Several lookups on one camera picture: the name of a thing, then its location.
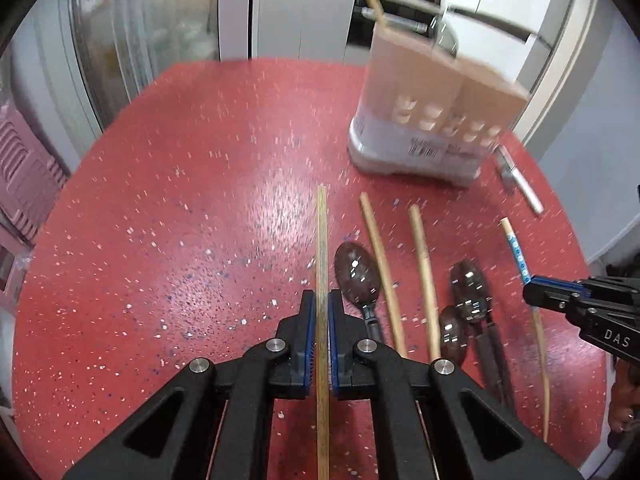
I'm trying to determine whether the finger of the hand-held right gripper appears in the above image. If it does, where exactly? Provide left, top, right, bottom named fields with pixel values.
left=522, top=275, right=587, bottom=314

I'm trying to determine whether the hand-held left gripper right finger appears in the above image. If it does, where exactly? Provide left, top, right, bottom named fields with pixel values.
left=327, top=290, right=583, bottom=480

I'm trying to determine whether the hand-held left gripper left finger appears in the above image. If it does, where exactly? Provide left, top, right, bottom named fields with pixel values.
left=62, top=290, right=317, bottom=480

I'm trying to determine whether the blue patterned wooden chopstick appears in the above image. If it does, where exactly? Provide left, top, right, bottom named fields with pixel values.
left=499, top=217, right=552, bottom=443

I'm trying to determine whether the brown spoon with black handle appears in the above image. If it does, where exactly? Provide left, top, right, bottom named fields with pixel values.
left=334, top=241, right=388, bottom=348
left=436, top=305, right=471, bottom=368
left=449, top=261, right=516, bottom=408

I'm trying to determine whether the round wooden chopstick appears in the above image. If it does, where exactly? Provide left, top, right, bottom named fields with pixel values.
left=407, top=205, right=442, bottom=362
left=359, top=192, right=407, bottom=358

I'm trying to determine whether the square bamboo chopstick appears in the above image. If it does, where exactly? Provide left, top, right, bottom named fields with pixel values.
left=315, top=185, right=331, bottom=480

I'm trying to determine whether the beige utensil holder grey base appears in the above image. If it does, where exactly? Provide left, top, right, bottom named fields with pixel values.
left=348, top=24, right=531, bottom=188

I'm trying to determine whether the person's right hand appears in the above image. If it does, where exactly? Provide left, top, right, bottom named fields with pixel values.
left=607, top=360, right=640, bottom=436

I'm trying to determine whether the black built-in oven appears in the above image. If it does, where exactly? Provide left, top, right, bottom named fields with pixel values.
left=345, top=2, right=458, bottom=58

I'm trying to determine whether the white kitchen cabinet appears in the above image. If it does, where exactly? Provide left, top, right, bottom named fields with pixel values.
left=252, top=0, right=361, bottom=63

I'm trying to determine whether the pink plastic crate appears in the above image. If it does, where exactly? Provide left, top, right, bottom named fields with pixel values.
left=0, top=100, right=68, bottom=261

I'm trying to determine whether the glass door refrigerator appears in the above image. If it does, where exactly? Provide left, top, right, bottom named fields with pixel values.
left=67, top=0, right=221, bottom=126

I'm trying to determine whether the white handled fork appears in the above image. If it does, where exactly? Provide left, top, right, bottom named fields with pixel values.
left=509, top=165, right=545, bottom=217

